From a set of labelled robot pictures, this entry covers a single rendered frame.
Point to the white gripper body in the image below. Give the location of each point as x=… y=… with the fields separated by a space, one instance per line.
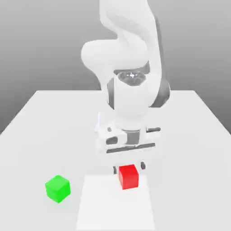
x=130 y=155

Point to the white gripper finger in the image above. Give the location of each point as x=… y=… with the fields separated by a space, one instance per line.
x=115 y=170
x=143 y=165

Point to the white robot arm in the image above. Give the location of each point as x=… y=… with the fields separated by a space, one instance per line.
x=130 y=101

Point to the small red cube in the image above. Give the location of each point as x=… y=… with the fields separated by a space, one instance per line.
x=129 y=177

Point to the small green cube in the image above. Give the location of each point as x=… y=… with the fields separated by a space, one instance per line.
x=57 y=189

